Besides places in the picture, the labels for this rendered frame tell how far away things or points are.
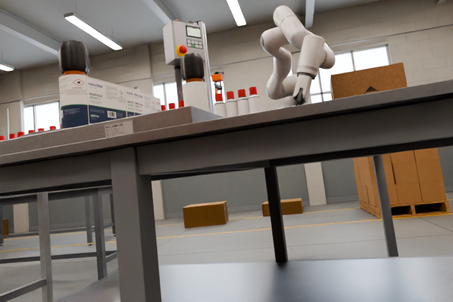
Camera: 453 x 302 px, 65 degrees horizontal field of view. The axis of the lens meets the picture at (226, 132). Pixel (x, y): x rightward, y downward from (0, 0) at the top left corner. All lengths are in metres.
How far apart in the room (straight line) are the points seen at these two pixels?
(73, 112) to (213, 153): 0.54
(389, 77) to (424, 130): 1.05
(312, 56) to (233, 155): 0.87
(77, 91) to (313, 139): 0.72
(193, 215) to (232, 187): 1.68
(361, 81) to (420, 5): 6.31
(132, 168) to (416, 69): 7.01
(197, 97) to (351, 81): 0.73
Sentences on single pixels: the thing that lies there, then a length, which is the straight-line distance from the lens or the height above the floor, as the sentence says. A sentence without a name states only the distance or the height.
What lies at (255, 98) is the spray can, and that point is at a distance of 1.49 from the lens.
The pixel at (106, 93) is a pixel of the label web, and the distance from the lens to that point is 1.19.
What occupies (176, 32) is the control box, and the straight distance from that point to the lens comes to 1.74.
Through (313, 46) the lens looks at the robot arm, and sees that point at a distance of 1.48.
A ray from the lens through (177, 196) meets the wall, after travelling 7.43.
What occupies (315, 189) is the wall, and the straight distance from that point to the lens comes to 6.90.
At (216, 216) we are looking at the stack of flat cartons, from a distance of 5.60.
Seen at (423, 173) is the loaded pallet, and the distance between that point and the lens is 4.97.
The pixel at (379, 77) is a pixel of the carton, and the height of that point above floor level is 1.07.
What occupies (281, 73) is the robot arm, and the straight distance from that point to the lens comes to 2.05.
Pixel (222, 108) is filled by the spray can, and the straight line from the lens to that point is 1.53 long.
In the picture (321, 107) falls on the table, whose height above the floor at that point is 0.82.
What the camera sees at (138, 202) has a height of 0.69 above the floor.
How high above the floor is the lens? 0.73
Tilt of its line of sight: 7 degrees up
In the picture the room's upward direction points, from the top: 6 degrees counter-clockwise
